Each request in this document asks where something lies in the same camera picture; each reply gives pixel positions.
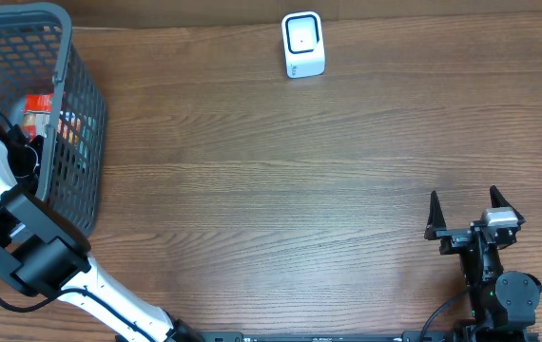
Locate white barcode scanner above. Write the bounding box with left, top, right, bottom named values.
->
left=281, top=10, right=326, bottom=79

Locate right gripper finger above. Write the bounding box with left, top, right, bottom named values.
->
left=490, top=185, right=525, bottom=223
left=424, top=191, right=447, bottom=240

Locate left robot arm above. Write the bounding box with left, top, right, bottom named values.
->
left=0, top=140, right=203, bottom=341

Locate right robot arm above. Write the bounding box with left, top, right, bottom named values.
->
left=417, top=185, right=542, bottom=341

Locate grey plastic mesh basket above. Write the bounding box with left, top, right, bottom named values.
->
left=0, top=3, right=107, bottom=236

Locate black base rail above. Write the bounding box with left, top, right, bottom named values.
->
left=200, top=331, right=541, bottom=342

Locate teal tissue packet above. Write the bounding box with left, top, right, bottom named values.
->
left=58, top=111, right=96, bottom=170

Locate red snack package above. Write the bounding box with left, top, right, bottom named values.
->
left=22, top=94, right=53, bottom=141

